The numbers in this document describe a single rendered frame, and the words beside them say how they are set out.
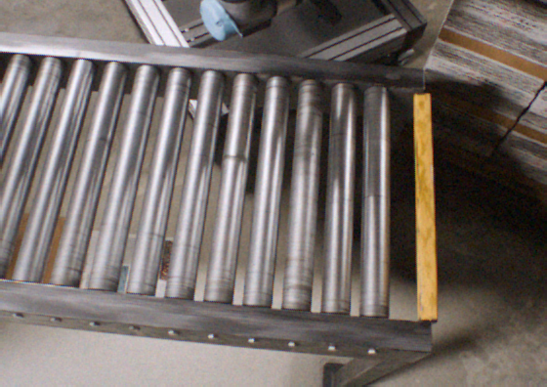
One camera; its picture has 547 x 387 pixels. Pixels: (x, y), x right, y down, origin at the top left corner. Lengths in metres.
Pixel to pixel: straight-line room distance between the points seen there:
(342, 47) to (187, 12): 0.54
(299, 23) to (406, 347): 1.29
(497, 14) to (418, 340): 0.77
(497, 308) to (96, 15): 1.77
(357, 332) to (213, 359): 0.85
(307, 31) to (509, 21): 0.78
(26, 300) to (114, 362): 0.80
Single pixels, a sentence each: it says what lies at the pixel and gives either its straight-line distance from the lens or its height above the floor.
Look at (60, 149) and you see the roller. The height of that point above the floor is 0.80.
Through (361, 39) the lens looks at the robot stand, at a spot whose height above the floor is 0.23.
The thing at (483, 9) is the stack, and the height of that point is 0.75.
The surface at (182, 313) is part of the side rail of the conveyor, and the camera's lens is 0.94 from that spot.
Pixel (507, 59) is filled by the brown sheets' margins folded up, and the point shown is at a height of 0.63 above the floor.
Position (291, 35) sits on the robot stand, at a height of 0.21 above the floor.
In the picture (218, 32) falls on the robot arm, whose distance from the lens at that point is 0.95.
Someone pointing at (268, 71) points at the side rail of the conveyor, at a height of 0.80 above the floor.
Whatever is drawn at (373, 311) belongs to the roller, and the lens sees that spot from 0.96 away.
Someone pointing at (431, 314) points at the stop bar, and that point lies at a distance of 0.96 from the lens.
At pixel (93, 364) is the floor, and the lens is 1.79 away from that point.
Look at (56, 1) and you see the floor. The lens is 2.45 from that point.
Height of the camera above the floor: 1.72
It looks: 65 degrees down
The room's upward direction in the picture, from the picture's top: 4 degrees clockwise
